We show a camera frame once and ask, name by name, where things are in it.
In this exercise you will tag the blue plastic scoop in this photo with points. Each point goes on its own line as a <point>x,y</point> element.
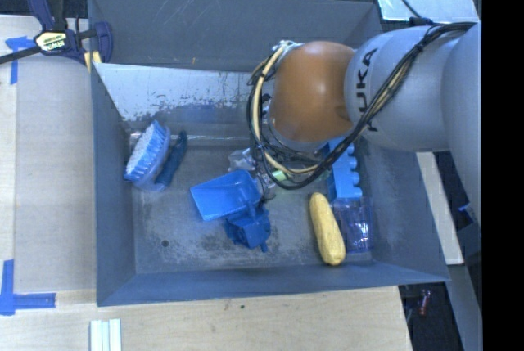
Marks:
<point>223,196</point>

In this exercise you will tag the dark blue plastic toy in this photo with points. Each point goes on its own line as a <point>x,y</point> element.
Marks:
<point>249,228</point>

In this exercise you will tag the blue scrub brush white bristles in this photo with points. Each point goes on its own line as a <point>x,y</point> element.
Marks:
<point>145,157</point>

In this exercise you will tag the blue toy building block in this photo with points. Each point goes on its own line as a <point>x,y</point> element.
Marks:
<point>346,177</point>

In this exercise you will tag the yellow toy corn cob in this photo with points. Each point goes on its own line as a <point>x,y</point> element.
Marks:
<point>326,230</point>

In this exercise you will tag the clear plastic cup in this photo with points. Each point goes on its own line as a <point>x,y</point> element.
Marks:
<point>355,224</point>

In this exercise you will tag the grey metal bin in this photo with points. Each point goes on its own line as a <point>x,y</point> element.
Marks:
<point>196,26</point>

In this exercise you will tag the pale wood board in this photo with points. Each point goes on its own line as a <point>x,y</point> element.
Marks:
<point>53,177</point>

